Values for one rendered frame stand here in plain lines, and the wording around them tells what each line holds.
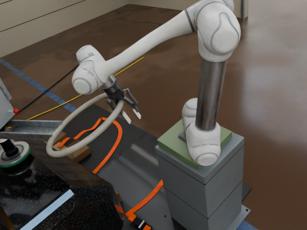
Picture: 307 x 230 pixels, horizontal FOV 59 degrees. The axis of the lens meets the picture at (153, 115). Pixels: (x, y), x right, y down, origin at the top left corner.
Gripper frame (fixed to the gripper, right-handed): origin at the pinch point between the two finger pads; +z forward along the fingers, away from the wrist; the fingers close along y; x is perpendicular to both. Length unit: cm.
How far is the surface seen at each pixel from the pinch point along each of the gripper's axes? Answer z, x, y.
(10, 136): -20, -6, 72
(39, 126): -15, -14, 59
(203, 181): 50, 11, -16
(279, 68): 147, -232, -118
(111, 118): -10.3, 14.3, 2.9
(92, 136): -10.3, 22.3, 12.1
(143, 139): 90, -119, 57
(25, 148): -4, -20, 85
